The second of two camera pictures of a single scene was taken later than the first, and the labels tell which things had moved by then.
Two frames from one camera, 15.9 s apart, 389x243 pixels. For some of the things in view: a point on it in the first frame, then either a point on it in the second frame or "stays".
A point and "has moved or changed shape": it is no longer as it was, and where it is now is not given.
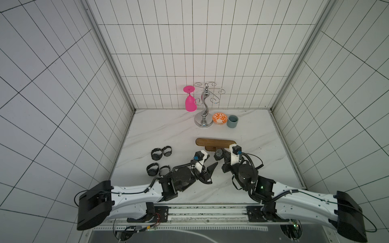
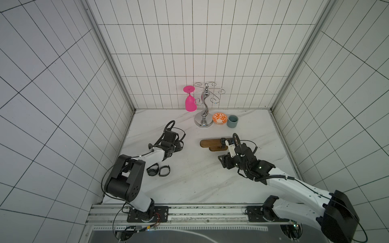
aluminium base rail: x=211 y=214 stays
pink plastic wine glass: x=190 y=103 stays
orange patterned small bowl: x=220 y=118 stays
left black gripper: x=211 y=168 → x=178 y=148
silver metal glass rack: x=204 y=119 stays
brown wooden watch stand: x=212 y=144 has moved or changed shape
